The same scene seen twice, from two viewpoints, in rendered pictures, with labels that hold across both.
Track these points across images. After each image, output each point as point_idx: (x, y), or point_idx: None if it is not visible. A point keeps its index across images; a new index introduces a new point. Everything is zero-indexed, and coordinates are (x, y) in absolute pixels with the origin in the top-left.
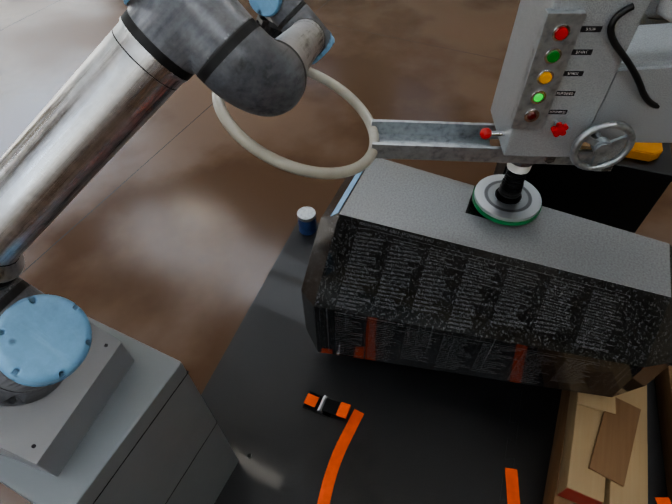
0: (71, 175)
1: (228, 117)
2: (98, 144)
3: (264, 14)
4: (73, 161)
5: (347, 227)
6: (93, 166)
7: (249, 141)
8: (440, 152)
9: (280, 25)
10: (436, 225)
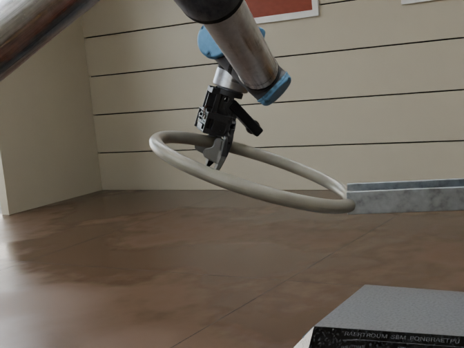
0: (6, 34)
1: (166, 145)
2: (40, 5)
3: (213, 54)
4: (13, 18)
5: (326, 342)
6: (28, 32)
7: (188, 159)
8: (440, 197)
9: (230, 65)
10: (462, 326)
